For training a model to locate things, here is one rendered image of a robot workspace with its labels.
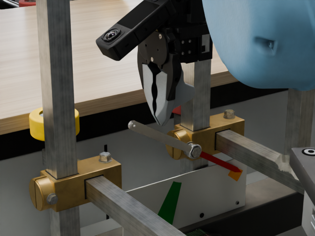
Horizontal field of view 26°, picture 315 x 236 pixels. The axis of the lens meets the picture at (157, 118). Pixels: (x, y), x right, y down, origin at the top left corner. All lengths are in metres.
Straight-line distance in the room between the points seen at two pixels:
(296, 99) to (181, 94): 0.36
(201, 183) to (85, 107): 0.24
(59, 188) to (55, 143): 0.07
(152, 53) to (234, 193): 0.38
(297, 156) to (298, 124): 0.67
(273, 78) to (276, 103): 1.13
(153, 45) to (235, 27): 0.52
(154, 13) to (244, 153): 0.30
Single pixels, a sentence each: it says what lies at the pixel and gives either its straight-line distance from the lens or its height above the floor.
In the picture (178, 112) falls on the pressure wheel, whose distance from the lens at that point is 1.19.
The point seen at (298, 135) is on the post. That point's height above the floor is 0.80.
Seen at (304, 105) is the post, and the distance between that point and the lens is 1.29.
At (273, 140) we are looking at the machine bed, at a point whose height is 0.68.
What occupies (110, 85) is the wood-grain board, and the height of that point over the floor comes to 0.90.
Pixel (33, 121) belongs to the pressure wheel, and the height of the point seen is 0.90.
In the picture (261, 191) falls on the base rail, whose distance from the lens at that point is 1.32.
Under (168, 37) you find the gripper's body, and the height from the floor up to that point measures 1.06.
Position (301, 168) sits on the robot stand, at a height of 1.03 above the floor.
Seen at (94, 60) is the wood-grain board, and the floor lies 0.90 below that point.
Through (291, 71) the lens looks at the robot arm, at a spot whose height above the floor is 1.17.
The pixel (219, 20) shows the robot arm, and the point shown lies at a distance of 0.47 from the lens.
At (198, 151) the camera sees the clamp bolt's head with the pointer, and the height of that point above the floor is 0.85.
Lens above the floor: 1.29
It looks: 21 degrees down
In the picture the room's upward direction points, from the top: straight up
